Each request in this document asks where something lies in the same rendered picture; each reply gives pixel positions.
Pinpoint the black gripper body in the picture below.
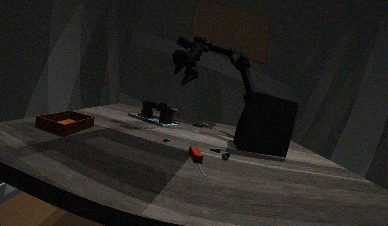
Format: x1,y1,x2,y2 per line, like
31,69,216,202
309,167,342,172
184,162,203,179
175,50,200,79

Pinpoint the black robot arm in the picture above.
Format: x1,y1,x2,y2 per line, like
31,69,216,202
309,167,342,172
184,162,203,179
177,34,258,103

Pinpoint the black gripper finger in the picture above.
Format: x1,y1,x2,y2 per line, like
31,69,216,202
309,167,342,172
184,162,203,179
174,56,188,75
181,72,196,85

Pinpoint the orange rectangular tray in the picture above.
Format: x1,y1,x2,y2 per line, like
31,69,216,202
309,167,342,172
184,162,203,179
35,111,95,137

